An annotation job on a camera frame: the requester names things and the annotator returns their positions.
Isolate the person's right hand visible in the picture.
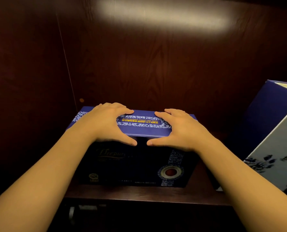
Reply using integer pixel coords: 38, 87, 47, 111
146, 108, 217, 155

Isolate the person's left hand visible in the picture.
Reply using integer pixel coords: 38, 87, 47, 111
68, 102, 138, 147

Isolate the dark blue patterned gift box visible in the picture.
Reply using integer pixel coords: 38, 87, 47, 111
66, 106, 200, 188

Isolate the person's left forearm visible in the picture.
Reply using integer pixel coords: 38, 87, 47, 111
0, 129, 95, 232

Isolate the person's right forearm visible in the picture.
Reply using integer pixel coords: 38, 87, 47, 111
197, 140, 287, 232

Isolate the dark wooden cabinet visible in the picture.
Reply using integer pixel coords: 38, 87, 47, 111
0, 0, 287, 232

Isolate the large blue and white box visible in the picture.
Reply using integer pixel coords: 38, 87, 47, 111
216, 80, 287, 192

